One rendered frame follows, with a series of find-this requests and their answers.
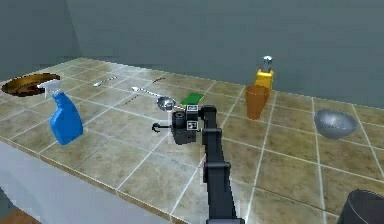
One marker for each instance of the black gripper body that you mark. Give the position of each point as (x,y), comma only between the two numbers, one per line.
(181,128)

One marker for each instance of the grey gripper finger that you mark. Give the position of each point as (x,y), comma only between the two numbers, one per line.
(160,127)

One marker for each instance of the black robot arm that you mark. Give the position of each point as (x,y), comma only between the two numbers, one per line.
(216,156)

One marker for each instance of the silver ladle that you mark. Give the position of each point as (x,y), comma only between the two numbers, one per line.
(156,97)

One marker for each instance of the green sponge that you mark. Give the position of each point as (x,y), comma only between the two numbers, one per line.
(192,99)

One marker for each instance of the thin dark knife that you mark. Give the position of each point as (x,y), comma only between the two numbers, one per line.
(130,100)

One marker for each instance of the brown pencil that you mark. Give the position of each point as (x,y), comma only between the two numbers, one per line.
(159,79)

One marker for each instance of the silver spoon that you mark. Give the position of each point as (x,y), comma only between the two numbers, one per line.
(103,81)

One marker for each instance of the orange cup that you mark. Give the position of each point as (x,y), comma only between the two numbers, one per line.
(256,101)

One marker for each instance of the blue spray bottle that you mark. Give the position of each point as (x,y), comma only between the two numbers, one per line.
(64,115)

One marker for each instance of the yellow soap bottle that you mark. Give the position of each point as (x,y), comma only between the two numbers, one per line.
(265,76)

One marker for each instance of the brown round sink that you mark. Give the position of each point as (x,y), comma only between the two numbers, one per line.
(28,84)

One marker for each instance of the grey metal bowl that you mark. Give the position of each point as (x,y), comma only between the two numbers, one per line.
(334,124)

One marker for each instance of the black pot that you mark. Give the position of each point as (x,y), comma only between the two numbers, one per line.
(363,208)

